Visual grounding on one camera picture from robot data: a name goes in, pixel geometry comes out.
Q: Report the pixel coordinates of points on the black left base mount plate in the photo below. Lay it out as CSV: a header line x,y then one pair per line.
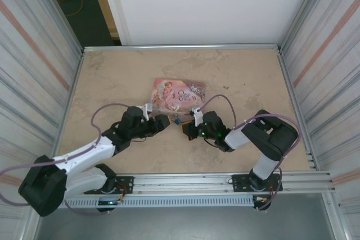
x,y
125,183

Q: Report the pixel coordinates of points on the pink fairy tin box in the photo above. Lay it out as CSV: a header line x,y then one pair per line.
x,y
180,94

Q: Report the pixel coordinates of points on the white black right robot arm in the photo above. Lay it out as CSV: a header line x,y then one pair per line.
x,y
236,138

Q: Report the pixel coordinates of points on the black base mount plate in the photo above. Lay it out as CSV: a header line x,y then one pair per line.
x,y
239,182
125,183

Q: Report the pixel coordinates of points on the aluminium rear frame bar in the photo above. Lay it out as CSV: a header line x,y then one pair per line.
x,y
182,48

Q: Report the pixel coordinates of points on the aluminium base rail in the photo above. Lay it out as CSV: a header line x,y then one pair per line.
x,y
182,181

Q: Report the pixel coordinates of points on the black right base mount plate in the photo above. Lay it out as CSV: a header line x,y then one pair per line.
x,y
239,182

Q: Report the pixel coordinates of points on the wooden door frame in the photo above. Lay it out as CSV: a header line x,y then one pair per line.
x,y
103,4

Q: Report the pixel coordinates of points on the blue padlock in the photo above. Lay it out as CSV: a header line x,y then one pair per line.
x,y
177,122

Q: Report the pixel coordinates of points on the aluminium side frame bar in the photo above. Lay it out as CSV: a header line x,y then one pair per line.
x,y
298,110
69,96

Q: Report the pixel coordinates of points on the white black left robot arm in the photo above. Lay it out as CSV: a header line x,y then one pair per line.
x,y
84,150

